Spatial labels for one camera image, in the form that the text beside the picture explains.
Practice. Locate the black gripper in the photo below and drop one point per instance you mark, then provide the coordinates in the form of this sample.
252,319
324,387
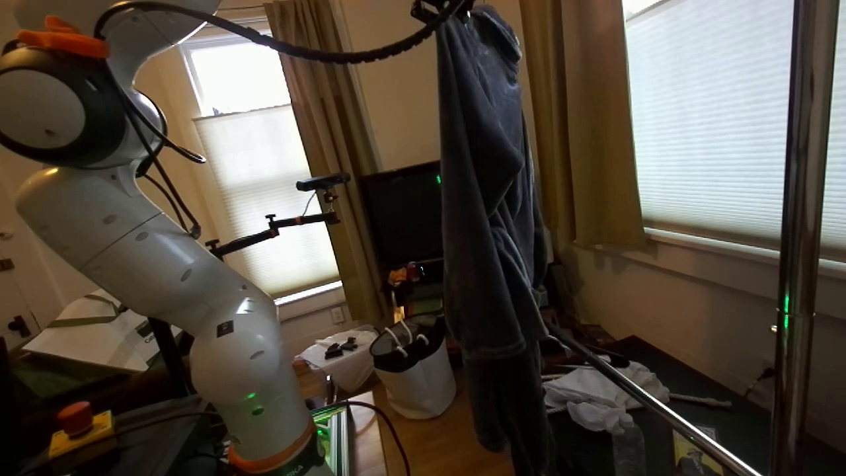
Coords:
441,8

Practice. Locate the dark grey plush robe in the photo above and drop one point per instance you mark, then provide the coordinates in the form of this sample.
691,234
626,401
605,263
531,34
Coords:
486,266

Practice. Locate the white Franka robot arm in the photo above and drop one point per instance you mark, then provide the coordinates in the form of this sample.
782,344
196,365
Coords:
149,254

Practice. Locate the beige curtain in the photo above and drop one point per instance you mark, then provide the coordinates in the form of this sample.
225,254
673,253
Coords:
331,160
582,134

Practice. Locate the black flat television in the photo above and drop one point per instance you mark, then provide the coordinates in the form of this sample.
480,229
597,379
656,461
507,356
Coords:
401,219

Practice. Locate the white window blind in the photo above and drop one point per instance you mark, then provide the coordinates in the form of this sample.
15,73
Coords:
254,176
704,114

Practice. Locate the small orange object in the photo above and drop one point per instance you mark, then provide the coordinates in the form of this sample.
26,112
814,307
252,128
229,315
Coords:
401,275

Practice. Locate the white floor cushion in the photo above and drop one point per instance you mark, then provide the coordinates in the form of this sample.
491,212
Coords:
339,365

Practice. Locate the white plastic bucket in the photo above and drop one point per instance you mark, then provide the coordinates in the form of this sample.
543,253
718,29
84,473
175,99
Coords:
420,381

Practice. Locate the white window sill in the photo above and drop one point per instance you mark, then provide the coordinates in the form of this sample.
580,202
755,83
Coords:
724,253

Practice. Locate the chrome garment rack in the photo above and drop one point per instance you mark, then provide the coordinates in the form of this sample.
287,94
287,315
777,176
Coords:
798,176

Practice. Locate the white clothes pile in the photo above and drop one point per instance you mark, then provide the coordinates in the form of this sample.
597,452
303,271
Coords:
590,398

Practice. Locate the white low table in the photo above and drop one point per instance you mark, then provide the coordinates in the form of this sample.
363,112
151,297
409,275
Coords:
88,340

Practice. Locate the black floor mat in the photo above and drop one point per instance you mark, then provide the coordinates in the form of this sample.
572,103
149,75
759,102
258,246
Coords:
732,414

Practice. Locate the red emergency stop button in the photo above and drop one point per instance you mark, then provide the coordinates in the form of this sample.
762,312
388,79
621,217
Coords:
79,415

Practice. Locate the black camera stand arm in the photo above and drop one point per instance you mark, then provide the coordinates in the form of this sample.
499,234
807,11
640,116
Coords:
266,234

